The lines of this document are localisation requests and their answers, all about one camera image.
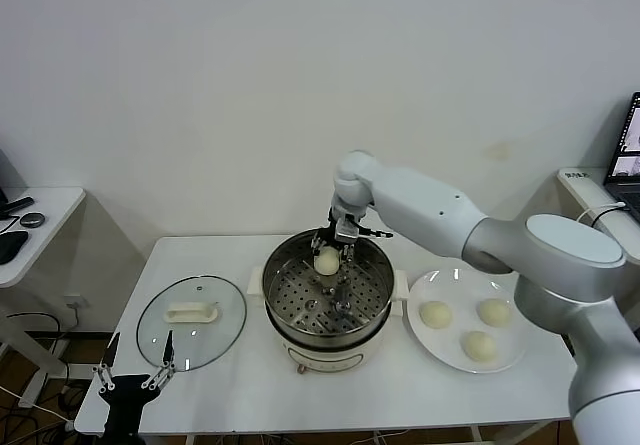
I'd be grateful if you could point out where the white side desk with laptop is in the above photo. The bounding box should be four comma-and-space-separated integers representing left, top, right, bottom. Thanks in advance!
557, 167, 640, 246

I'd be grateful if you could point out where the white round plate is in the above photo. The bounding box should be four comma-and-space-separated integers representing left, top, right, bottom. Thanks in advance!
406, 267, 530, 373

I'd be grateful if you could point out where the grey monitor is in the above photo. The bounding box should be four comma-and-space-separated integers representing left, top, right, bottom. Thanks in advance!
0, 147, 27, 205

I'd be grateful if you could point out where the white floor cable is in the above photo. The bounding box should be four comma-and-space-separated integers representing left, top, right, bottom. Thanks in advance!
0, 384, 71, 421

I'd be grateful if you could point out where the black floor cable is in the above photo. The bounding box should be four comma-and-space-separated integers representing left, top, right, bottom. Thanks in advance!
7, 312, 76, 346

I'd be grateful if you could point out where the white wall socket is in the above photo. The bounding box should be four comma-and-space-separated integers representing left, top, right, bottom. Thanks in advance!
63, 293, 94, 312

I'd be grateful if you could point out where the stainless steel steamer basket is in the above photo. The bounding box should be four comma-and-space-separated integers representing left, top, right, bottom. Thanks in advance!
262, 229, 395, 339

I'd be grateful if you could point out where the white side desk with mouse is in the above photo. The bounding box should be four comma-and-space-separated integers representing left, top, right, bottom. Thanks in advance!
0, 187, 87, 409

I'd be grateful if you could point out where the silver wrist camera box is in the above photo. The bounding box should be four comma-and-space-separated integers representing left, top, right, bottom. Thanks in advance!
335, 217, 362, 243

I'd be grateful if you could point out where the white charging cable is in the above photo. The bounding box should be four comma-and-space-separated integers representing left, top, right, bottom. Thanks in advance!
574, 203, 626, 226

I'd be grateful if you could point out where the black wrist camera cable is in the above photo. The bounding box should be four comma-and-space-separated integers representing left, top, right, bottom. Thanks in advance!
357, 225, 395, 240

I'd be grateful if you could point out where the black laptop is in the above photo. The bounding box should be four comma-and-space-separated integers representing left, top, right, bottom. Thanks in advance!
602, 92, 640, 206

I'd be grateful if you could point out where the black remote control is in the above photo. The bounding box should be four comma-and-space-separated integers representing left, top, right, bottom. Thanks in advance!
0, 196, 36, 215

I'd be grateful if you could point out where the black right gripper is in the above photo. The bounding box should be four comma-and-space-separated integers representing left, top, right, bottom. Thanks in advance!
310, 206, 362, 266

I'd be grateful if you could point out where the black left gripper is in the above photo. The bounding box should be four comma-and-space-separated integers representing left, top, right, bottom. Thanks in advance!
91, 329, 178, 439

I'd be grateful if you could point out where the glass lid with cream handle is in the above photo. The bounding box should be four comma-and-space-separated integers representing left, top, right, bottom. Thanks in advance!
135, 275, 248, 372

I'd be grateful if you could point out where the cream electric cooking pot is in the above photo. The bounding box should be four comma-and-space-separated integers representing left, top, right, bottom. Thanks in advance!
247, 266, 410, 376

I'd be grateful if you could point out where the white steamed baozi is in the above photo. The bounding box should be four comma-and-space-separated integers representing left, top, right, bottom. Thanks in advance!
418, 300, 454, 328
460, 331, 499, 364
313, 245, 341, 275
478, 298, 512, 327

